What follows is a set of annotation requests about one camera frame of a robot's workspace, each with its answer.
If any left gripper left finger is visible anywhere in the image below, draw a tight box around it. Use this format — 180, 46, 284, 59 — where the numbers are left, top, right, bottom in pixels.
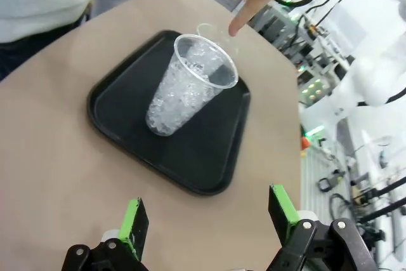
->
62, 197, 150, 271

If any black plastic serving tray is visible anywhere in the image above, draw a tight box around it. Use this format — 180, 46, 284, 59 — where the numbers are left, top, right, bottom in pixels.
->
86, 29, 251, 195

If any red emergency stop button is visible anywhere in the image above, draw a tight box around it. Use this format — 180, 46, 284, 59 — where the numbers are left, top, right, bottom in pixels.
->
301, 136, 314, 154

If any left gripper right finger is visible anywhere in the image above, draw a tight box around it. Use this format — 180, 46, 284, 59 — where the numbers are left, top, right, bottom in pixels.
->
266, 183, 380, 271

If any clear plastic cup with ice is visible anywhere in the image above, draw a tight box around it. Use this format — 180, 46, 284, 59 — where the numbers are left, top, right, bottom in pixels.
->
145, 32, 239, 138

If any computer case with coloured lights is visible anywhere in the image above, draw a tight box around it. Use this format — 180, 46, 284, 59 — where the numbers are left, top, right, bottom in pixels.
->
298, 70, 337, 107

